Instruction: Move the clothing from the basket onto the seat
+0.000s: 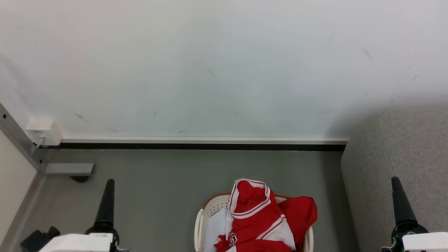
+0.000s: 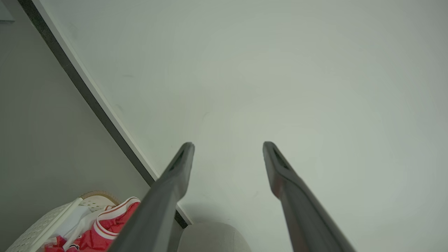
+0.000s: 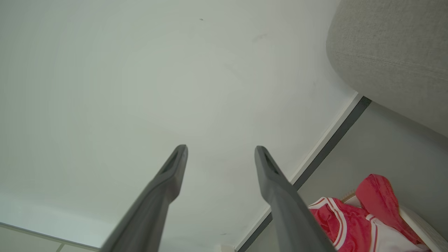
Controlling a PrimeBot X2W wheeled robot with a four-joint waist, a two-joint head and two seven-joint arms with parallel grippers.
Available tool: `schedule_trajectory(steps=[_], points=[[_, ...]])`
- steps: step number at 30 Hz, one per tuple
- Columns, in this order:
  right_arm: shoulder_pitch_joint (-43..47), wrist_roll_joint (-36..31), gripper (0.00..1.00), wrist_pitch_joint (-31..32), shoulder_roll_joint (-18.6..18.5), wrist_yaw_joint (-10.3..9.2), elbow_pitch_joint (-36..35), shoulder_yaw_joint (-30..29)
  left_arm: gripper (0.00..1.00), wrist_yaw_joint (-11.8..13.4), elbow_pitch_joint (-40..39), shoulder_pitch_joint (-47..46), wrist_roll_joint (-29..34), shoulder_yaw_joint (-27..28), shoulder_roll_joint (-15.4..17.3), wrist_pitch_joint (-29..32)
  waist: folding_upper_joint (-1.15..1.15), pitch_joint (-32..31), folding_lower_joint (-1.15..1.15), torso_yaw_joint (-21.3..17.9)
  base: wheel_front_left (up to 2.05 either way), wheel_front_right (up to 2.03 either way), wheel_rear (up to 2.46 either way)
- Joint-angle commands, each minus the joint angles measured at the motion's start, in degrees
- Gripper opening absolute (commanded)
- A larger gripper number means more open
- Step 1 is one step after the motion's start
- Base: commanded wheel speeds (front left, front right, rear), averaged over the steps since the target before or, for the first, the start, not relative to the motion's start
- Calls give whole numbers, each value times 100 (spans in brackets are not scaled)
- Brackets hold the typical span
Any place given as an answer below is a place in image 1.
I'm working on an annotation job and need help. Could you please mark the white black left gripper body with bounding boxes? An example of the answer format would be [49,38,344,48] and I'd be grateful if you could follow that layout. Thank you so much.
[38,224,128,252]

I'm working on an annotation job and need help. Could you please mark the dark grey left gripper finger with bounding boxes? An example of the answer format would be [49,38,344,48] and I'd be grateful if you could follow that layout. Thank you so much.
[94,179,116,226]

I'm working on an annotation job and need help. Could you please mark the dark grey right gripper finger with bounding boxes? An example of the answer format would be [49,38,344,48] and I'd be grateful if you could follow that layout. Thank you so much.
[391,177,419,226]

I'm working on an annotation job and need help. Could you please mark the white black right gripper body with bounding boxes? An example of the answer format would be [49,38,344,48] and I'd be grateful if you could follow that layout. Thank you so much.
[381,223,448,252]

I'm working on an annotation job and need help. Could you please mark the red white striped jersey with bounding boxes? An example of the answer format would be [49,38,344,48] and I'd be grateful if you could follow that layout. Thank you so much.
[214,178,318,252]

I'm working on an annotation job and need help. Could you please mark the grey fabric sofa seat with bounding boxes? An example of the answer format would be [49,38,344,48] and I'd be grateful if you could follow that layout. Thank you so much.
[341,109,448,252]

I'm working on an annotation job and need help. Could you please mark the white plastic laundry basket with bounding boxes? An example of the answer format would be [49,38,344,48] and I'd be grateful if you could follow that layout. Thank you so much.
[194,191,314,252]

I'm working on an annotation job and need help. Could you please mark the white garment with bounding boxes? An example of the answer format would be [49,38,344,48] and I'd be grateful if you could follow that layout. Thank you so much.
[203,208,233,252]

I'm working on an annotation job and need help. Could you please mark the white black baseboard strip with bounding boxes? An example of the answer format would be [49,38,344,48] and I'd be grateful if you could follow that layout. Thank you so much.
[61,136,349,152]

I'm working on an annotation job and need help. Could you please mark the grey metal foot bracket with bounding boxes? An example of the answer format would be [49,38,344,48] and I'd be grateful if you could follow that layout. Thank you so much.
[44,163,95,183]

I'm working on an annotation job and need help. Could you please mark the white wall power adapter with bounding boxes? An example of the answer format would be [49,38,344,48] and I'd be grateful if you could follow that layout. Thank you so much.
[25,118,63,147]

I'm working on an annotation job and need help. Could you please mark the grey metal frame post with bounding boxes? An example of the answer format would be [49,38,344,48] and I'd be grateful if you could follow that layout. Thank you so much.
[0,103,47,174]

